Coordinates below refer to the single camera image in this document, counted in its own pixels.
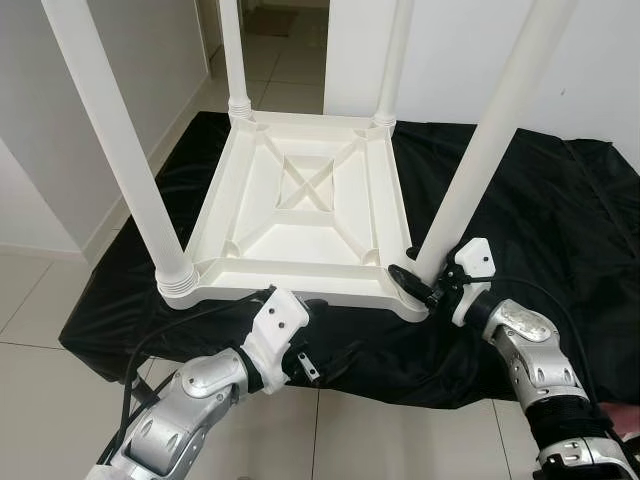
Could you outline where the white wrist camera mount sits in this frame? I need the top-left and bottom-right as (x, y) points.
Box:
(448, 237), (498, 328)
(240, 285), (311, 391)

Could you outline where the black table cloth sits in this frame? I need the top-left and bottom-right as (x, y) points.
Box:
(58, 110), (640, 409)

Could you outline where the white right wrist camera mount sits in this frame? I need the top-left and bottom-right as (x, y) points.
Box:
(448, 237), (498, 328)

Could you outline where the beige door frame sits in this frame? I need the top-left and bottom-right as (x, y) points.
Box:
(198, 0), (223, 61)

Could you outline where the black metal stand leg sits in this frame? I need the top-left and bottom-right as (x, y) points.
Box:
(120, 365), (151, 391)

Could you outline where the pink seat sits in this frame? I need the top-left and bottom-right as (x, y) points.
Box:
(600, 400), (640, 436)

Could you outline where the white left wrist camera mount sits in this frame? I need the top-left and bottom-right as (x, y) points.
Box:
(240, 285), (311, 391)

